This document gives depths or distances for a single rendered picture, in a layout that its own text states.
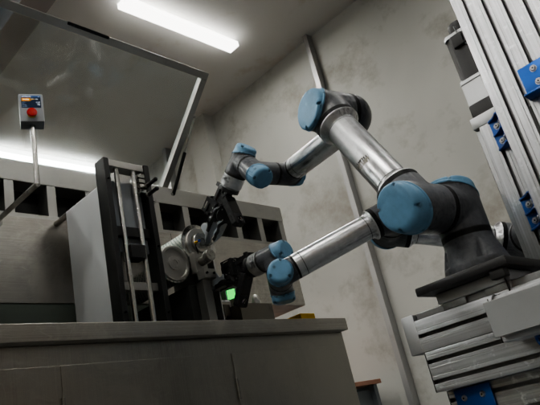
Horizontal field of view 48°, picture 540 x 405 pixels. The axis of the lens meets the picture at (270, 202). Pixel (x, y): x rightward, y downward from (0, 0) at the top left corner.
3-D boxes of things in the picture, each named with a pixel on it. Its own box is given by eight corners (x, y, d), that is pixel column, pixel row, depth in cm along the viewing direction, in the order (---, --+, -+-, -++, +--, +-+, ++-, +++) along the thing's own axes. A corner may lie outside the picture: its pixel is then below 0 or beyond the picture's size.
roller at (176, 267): (162, 279, 190) (157, 243, 194) (119, 304, 205) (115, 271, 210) (192, 280, 198) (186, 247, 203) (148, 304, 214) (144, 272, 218)
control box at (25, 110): (19, 118, 179) (18, 90, 183) (20, 129, 185) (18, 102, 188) (44, 118, 182) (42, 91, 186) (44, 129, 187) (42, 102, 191)
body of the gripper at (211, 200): (216, 213, 212) (229, 182, 210) (230, 224, 207) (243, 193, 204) (199, 210, 207) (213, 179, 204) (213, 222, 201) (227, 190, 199)
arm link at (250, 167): (285, 169, 192) (268, 157, 201) (255, 166, 186) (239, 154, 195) (279, 191, 195) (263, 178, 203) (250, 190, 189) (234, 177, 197)
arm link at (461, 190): (502, 224, 140) (482, 172, 145) (464, 223, 132) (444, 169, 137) (463, 243, 149) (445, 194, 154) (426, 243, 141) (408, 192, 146)
